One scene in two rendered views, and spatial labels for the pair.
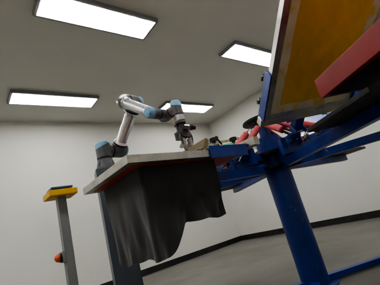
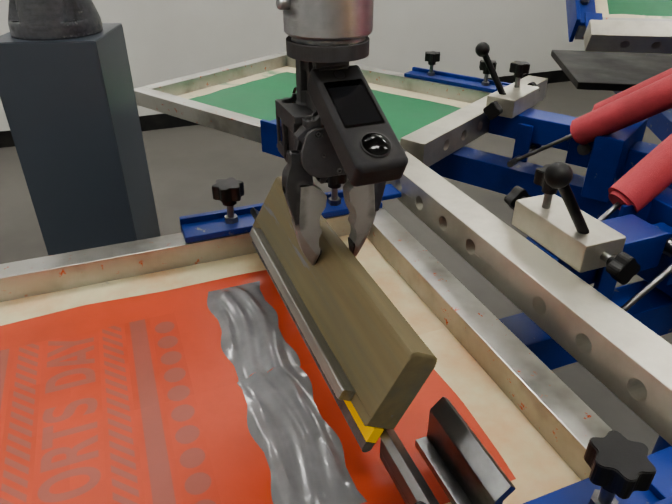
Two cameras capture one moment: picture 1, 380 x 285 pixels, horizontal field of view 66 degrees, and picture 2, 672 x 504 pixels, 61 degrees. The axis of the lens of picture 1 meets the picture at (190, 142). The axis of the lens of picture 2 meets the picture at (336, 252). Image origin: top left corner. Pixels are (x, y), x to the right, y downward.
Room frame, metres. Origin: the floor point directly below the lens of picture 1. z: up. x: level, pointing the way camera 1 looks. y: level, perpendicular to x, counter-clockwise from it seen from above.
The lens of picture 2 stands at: (1.38, -0.15, 1.39)
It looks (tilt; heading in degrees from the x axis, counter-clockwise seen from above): 31 degrees down; 20
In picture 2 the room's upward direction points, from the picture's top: straight up
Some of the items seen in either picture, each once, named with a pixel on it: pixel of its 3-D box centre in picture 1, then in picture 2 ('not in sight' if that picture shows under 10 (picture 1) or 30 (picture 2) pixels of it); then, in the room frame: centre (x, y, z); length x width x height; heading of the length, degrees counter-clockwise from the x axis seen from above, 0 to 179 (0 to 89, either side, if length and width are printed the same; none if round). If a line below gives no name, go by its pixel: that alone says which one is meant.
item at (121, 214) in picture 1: (129, 221); not in sight; (1.50, 0.39, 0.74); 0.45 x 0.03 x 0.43; 41
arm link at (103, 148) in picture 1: (103, 150); not in sight; (2.22, 0.67, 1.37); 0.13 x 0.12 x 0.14; 140
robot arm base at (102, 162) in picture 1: (106, 164); (51, 1); (2.22, 0.68, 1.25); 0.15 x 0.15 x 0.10
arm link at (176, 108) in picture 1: (176, 108); not in sight; (1.85, 0.03, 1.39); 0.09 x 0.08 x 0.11; 50
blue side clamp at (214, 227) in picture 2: not in sight; (285, 227); (2.06, 0.18, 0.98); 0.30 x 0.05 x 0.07; 131
